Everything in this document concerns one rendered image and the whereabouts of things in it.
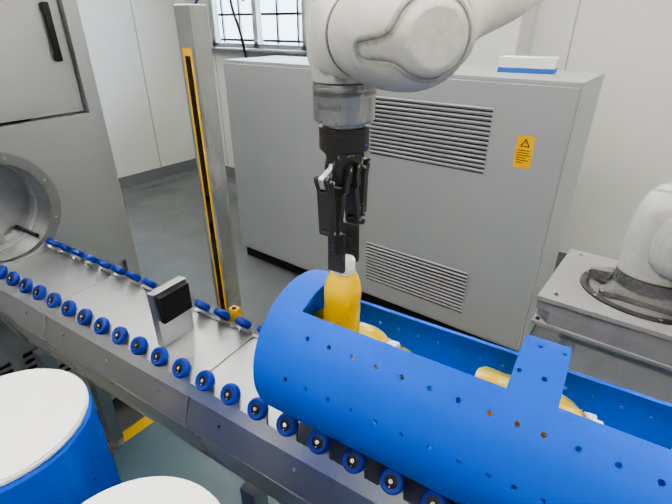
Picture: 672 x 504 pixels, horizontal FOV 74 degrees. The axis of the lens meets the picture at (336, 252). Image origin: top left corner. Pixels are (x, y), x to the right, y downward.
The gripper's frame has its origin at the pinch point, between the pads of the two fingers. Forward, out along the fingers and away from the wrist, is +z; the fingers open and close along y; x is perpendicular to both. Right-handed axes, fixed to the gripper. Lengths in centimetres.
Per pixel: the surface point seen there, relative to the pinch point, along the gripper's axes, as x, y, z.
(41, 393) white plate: -46, 34, 28
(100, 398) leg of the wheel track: -118, -5, 102
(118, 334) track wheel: -59, 10, 35
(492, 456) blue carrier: 30.4, 12.9, 17.2
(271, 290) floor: -143, -142, 132
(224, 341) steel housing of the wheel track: -39, -5, 39
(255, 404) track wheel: -14.5, 10.2, 34.7
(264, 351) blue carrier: -8.3, 12.6, 16.7
